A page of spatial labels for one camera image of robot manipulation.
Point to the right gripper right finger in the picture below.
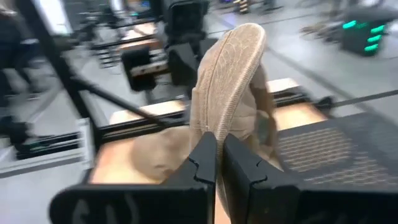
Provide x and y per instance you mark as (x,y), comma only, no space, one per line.
(248,186)

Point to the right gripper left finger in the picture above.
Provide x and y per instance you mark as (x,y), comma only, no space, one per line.
(199,174)

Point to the tan baseball cap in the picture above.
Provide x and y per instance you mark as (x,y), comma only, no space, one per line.
(158,155)
(230,77)

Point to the dark green baseball cap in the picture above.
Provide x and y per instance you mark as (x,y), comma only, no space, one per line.
(263,130)

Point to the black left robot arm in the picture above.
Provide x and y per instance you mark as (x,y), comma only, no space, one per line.
(186,18)

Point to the black perforated metal rack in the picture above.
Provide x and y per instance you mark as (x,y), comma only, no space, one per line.
(326,149)

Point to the black device with green lights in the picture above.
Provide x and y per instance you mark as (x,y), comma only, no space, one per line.
(363,37)

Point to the person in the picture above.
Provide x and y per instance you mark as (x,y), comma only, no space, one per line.
(15,46)

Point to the silver metal bracket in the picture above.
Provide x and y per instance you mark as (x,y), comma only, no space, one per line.
(84,140)

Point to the yellow black striped post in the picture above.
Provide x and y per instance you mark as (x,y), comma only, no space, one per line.
(242,6)

